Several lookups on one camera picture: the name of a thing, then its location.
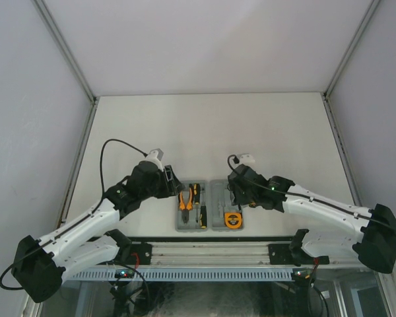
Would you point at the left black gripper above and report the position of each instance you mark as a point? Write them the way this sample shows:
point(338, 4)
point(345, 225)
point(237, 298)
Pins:
point(171, 187)

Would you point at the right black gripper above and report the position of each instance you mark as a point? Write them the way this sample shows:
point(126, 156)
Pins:
point(236, 197)

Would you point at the black yellow screwdriver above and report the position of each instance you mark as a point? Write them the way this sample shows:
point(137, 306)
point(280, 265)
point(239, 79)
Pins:
point(196, 193)
point(203, 210)

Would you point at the grey plastic tool case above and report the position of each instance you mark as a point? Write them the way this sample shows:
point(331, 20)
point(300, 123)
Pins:
point(218, 202)

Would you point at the orange black pliers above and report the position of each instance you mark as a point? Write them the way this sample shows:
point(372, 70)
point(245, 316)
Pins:
point(186, 205)

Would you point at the orange tape measure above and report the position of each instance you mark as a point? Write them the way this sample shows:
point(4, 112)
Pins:
point(233, 220)

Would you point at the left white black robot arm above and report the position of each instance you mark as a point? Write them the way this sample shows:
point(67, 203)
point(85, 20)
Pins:
point(42, 265)

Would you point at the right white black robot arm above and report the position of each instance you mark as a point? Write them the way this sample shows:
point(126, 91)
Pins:
point(367, 234)

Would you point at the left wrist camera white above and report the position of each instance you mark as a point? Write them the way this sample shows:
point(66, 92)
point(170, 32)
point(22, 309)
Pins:
point(155, 157)

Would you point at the aluminium front rail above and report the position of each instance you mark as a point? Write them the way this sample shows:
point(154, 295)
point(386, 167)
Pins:
point(213, 253)

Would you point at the blue slotted cable duct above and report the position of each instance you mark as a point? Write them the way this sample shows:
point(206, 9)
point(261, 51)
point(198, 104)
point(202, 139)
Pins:
point(185, 274)

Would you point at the right aluminium frame post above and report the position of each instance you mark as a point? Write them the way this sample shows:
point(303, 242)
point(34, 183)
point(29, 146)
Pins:
point(354, 42)

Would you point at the aluminium frame post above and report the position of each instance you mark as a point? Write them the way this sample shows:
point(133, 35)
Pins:
point(354, 42)
point(62, 45)

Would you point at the left aluminium frame post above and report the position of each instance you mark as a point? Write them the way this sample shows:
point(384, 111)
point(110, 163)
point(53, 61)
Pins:
point(62, 45)

